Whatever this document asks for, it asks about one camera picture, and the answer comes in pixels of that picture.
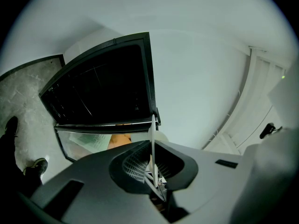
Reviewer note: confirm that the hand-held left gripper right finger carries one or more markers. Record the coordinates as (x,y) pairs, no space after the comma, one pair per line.
(210,171)

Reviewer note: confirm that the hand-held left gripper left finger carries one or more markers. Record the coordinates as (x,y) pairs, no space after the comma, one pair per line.
(93,176)

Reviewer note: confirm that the white plate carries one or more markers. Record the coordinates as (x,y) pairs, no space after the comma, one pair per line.
(153,148)

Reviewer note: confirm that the black cabinet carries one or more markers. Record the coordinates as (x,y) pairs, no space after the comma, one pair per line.
(98,90)

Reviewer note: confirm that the green knitted pillow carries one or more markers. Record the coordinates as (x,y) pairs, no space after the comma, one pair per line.
(91,142)

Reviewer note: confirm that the orange cushion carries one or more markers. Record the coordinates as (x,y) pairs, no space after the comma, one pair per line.
(120,142)

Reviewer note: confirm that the person's right shoe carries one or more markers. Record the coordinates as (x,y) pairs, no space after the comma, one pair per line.
(38,167)

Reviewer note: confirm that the person's shoe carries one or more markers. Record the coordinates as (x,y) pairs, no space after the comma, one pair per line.
(38,167)
(11,126)

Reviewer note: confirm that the person's black clothing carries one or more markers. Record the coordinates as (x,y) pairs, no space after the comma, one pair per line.
(14,167)

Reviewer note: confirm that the person's left shoe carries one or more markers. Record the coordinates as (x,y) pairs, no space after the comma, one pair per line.
(11,126)

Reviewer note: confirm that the black head-mounted camera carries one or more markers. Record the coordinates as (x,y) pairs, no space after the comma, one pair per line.
(266,130)

